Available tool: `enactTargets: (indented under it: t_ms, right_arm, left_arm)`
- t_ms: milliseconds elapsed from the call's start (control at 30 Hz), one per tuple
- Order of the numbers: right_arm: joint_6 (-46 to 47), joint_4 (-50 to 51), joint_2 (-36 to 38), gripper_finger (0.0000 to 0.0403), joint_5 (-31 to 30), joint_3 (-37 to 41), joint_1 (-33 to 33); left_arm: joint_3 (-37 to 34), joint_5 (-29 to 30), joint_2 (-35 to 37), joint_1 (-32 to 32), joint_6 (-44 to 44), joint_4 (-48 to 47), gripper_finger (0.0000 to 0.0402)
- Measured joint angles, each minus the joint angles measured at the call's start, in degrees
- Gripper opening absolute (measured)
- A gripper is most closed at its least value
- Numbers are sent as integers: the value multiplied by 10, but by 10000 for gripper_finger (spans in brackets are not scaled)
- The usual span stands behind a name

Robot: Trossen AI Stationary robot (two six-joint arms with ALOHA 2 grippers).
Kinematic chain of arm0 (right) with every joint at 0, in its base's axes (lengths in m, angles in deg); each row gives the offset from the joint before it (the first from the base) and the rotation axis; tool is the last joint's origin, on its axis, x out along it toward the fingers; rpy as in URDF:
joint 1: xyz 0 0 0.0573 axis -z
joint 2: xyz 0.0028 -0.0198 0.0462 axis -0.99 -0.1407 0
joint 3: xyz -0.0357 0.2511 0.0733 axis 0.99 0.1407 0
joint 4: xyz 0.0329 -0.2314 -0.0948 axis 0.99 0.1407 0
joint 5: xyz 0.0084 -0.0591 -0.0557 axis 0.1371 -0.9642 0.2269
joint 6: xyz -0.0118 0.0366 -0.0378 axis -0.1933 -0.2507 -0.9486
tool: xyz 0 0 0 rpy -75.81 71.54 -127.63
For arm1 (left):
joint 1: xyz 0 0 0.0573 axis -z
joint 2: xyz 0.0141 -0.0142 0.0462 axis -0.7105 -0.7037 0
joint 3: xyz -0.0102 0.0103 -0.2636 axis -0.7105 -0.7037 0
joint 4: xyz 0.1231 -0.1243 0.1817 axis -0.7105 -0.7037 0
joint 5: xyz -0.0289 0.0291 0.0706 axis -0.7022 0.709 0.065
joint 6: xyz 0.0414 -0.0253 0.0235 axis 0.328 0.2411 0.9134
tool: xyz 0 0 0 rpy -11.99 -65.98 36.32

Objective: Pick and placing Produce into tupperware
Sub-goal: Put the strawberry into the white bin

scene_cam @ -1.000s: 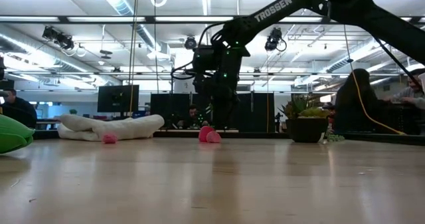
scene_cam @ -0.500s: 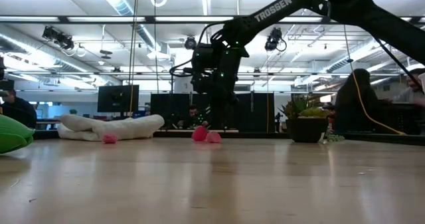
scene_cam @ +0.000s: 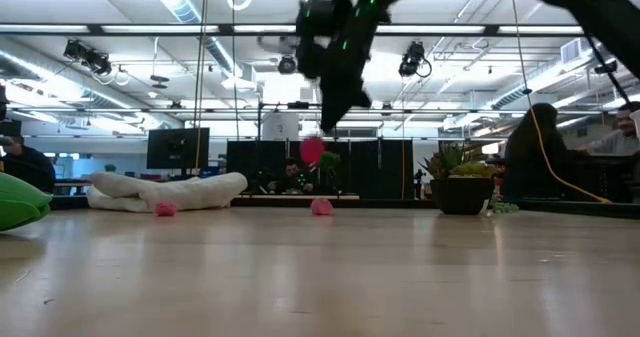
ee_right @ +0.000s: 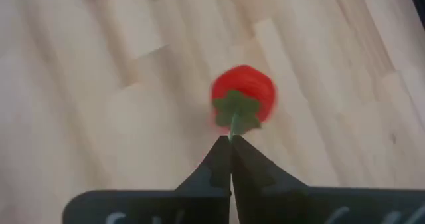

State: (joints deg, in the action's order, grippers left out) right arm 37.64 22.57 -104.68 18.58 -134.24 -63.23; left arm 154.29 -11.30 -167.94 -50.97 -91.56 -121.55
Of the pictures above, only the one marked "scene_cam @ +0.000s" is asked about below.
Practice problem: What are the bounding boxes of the black ceiling spotlights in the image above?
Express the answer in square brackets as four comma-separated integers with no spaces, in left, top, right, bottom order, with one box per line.
[63,39,114,77]

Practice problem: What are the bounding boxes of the black overhead light bar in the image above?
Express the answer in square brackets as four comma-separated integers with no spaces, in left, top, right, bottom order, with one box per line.
[0,23,586,38]

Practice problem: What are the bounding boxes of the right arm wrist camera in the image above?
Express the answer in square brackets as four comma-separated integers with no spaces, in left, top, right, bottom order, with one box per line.
[295,0,326,81]

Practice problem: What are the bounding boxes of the thick hanging cable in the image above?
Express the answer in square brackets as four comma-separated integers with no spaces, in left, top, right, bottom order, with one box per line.
[192,0,210,176]

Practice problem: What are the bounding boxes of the potted succulent plant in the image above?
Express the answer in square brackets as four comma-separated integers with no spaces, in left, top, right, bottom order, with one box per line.
[418,142,497,216]

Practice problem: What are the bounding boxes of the black partition panels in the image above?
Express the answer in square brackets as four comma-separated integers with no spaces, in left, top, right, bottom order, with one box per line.
[226,138,415,201]

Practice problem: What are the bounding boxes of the black aluminium table frame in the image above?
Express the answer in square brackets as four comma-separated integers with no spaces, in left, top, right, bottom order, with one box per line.
[49,192,640,221]

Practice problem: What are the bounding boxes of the small pink-red toy fruit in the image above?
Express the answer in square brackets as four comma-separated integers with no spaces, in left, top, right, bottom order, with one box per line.
[153,200,178,218]

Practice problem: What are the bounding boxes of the white checked cloth towel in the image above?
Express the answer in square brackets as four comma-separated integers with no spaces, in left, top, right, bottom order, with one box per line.
[85,170,249,214]

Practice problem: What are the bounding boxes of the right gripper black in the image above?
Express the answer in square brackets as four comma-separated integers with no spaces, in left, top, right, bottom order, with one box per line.
[319,0,392,134]

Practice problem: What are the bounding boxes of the black ceiling camera with cable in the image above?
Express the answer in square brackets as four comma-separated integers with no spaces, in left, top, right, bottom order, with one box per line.
[397,40,433,80]

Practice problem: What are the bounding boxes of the person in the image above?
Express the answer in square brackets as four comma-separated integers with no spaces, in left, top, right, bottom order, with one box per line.
[587,101,640,157]
[0,135,57,194]
[503,102,591,201]
[267,156,317,195]

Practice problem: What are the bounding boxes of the black background monitor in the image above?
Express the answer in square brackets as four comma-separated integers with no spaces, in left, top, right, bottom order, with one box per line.
[146,127,211,171]

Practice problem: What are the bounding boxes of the green toy vegetable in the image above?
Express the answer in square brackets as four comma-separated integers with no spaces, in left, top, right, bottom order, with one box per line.
[0,172,53,232]

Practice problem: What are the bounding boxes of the thin hanging cable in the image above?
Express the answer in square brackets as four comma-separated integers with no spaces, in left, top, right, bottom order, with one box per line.
[230,0,241,141]

